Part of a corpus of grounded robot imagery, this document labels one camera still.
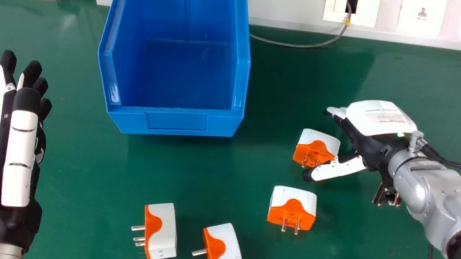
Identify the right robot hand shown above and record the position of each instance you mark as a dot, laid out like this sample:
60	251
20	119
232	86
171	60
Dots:
375	133

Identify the white-and-orange plug adapter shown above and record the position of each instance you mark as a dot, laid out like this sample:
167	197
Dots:
315	148
223	252
160	232
293	208

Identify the blue plastic bin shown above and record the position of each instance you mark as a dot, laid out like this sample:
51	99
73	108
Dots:
178	54

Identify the white wall socket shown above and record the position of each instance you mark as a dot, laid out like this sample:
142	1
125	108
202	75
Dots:
421	13

